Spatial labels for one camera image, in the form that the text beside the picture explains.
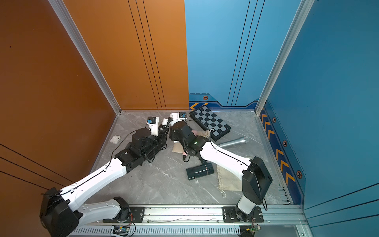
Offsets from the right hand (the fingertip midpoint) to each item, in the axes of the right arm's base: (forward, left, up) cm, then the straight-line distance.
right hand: (175, 126), depth 80 cm
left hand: (-2, +4, +2) cm, 5 cm away
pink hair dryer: (-6, -4, -20) cm, 22 cm away
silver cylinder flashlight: (+4, -39, -21) cm, 45 cm away
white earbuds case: (+7, +45, -22) cm, 51 cm away
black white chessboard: (+16, -26, -20) cm, 37 cm away
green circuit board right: (-43, -39, -24) cm, 63 cm away
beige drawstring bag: (-21, -29, -23) cm, 43 cm away
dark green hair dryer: (-16, -17, -18) cm, 29 cm away
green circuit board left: (-44, +25, -27) cm, 57 cm away
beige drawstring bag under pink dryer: (+2, +2, -24) cm, 24 cm away
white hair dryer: (-2, +3, +6) cm, 7 cm away
